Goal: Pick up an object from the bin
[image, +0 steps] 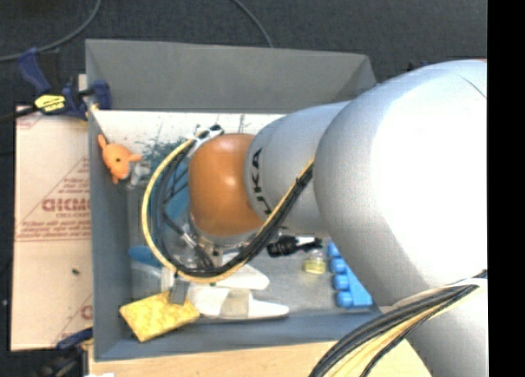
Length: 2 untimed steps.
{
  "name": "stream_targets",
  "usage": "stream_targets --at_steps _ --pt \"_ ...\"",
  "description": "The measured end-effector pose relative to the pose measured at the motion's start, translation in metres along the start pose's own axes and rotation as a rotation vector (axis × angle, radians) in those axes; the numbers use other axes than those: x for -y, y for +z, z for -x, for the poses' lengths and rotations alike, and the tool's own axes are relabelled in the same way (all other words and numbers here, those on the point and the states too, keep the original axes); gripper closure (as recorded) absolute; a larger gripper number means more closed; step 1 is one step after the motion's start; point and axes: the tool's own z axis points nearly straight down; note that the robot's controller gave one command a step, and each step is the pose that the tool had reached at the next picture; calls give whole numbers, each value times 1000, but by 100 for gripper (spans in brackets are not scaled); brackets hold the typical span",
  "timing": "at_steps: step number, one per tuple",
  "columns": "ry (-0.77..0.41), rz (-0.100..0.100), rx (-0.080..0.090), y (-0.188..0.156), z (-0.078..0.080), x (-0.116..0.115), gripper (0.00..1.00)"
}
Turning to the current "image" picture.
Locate blue plastic piece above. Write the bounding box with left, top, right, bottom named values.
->
left=127, top=243, right=162, bottom=269

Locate clear plastic bottle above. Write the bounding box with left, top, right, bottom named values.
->
left=130, top=261, right=177, bottom=301

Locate white plastic toy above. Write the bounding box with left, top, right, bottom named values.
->
left=190, top=263, right=290, bottom=321

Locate yellow sponge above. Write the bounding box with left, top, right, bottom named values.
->
left=118, top=290, right=201, bottom=343

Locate clear glass thing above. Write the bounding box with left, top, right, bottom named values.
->
left=127, top=161, right=151, bottom=189

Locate small yellow glass jar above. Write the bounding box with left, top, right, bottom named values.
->
left=302, top=252, right=328, bottom=275

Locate orange toy animal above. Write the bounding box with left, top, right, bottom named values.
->
left=97, top=133, right=143, bottom=186

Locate brown cardboard board red print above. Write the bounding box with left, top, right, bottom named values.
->
left=9, top=105, right=94, bottom=352

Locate blue knobbed toy block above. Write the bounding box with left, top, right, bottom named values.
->
left=326, top=241, right=375, bottom=309

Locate grey metal bin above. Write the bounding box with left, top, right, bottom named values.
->
left=84, top=39, right=383, bottom=362

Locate black cylinder on white bracket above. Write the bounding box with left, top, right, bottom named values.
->
left=266, top=234, right=324, bottom=258

